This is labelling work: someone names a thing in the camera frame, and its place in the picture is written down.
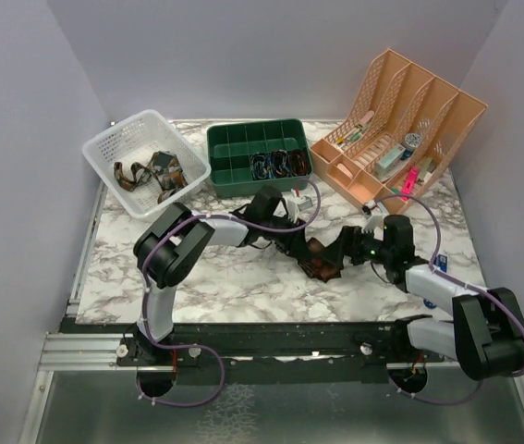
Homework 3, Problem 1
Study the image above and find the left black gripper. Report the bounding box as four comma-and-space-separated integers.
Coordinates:
260, 214, 312, 261

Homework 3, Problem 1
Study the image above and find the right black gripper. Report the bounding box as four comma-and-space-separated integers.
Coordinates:
319, 224, 394, 265

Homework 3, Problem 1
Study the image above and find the brown red patterned tie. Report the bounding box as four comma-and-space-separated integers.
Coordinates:
297, 238, 343, 283

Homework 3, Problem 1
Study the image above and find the green compartment tray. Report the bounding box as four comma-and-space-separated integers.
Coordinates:
206, 118, 313, 199

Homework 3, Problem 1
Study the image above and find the peach desk organizer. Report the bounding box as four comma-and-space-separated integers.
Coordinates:
311, 49, 487, 214

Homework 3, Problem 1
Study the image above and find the white plastic basket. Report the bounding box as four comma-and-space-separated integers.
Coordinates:
82, 109, 212, 221

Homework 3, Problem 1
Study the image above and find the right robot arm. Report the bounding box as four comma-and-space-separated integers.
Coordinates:
324, 215, 524, 380

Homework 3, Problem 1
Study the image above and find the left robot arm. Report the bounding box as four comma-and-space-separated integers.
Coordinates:
133, 186, 310, 365

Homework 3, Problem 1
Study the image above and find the brown ties pile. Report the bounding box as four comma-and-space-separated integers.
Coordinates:
113, 151, 188, 204

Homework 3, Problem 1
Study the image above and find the brown rolled tie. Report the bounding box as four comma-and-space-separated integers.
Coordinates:
287, 149, 312, 177

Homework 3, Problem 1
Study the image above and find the blue stapler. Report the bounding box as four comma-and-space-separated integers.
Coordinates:
423, 253, 448, 310

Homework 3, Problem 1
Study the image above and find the pink eraser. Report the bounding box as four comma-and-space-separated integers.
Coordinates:
336, 163, 354, 179

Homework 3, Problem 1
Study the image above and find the blue rolled tie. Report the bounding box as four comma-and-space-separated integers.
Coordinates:
250, 153, 273, 180

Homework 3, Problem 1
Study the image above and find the dark orange rolled tie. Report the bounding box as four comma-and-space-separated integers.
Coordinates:
270, 150, 291, 179

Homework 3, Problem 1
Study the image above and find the pink highlighter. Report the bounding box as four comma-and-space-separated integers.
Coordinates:
401, 167, 420, 194

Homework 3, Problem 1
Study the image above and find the teal white box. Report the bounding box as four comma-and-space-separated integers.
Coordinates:
373, 143, 405, 178

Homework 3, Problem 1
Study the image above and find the round tape tin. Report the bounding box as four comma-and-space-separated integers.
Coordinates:
401, 132, 422, 160

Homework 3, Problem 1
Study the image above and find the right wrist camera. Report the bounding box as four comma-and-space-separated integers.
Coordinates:
361, 200, 389, 234

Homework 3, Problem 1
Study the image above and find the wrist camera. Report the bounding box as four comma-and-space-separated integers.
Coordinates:
361, 200, 389, 234
285, 189, 313, 223

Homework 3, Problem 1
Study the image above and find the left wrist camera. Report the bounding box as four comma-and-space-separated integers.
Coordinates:
285, 189, 313, 223

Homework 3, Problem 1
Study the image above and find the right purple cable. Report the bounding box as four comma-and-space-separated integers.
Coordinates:
367, 193, 524, 403

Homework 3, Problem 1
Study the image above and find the purple cable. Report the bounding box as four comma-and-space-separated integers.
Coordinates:
367, 193, 524, 403
140, 179, 322, 357

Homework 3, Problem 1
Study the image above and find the black mounting rail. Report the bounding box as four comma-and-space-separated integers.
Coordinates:
57, 318, 457, 385

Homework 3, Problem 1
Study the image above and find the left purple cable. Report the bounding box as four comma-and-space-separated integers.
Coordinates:
140, 179, 322, 357

